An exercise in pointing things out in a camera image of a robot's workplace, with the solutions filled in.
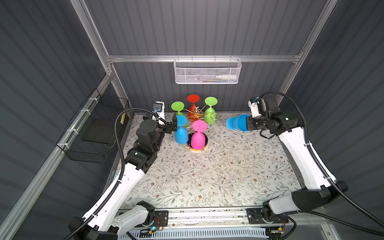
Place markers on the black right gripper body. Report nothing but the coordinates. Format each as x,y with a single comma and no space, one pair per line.
255,123

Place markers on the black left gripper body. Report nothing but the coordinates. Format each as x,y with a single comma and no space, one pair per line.
168,129

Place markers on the blue wine glass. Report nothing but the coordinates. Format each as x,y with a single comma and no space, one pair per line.
181,135
237,123

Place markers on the pink wine glass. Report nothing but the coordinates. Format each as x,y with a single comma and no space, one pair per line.
198,138

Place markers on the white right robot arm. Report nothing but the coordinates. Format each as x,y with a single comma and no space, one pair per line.
318,185

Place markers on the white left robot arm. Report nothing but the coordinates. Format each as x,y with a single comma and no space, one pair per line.
101,222

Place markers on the left green wine glass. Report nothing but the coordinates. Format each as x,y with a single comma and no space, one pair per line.
178,107

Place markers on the green wine glass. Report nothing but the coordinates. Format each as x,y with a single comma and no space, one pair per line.
178,107
210,115

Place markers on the red wine glass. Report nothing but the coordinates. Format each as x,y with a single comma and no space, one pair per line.
193,112

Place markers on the gold wine glass rack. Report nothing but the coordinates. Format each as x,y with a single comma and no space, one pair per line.
201,117

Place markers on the right green wine glass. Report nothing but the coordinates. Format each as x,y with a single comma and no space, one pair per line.
210,115

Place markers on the yellow marker in basket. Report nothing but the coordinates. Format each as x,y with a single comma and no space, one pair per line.
122,118

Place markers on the white wire mesh basket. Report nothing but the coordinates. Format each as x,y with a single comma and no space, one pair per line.
207,71

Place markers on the black wire basket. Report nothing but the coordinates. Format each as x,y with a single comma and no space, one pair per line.
92,137

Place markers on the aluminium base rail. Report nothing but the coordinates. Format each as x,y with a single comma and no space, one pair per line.
231,223

